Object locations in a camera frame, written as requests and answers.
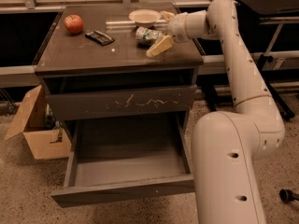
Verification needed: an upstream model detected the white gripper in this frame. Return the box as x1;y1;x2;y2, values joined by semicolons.
146;11;189;57

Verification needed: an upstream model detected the green 7up can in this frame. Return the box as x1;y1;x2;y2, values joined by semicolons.
135;27;163;46

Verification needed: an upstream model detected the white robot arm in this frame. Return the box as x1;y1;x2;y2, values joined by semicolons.
147;0;285;224

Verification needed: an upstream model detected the grey drawer cabinet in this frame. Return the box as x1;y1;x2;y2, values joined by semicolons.
36;3;202;135

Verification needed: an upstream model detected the scratched grey top drawer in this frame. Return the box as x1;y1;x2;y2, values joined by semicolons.
46;85;196;120

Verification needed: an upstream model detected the open grey middle drawer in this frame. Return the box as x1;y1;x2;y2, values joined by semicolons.
51;113;194;207

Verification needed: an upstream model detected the white bowl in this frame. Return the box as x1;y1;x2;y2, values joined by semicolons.
129;9;162;28

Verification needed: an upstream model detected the black snack packet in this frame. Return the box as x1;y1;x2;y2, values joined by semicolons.
85;30;114;46

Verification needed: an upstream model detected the red apple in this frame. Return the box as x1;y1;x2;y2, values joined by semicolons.
64;15;83;35

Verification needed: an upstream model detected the black side table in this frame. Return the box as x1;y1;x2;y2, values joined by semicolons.
200;0;299;121

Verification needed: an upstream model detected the green bottle in box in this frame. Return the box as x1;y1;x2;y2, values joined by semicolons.
45;105;55;129

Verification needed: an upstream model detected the cardboard box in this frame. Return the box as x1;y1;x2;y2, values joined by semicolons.
5;85;71;160

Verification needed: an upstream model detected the black caster wheel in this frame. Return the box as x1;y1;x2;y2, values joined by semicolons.
279;189;299;203

